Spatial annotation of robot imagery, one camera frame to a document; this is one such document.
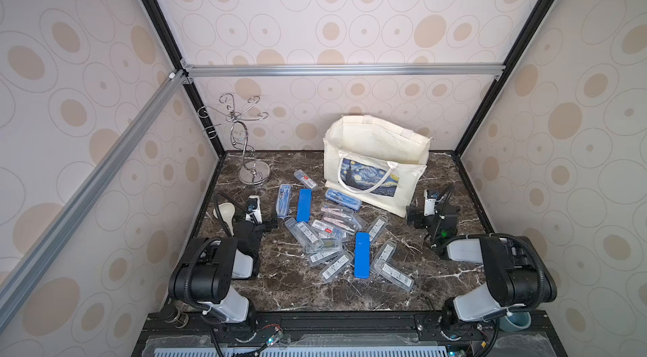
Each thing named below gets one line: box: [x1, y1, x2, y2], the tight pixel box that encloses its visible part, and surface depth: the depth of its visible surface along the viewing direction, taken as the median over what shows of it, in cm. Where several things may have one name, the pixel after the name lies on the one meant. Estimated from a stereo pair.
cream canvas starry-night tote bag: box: [323, 114, 433, 219], surface depth 94 cm
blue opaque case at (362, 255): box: [353, 232, 371, 279], surface depth 87 cm
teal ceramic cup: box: [498, 311, 532, 333], surface depth 71 cm
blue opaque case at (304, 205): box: [296, 188, 313, 224], surface depth 102 cm
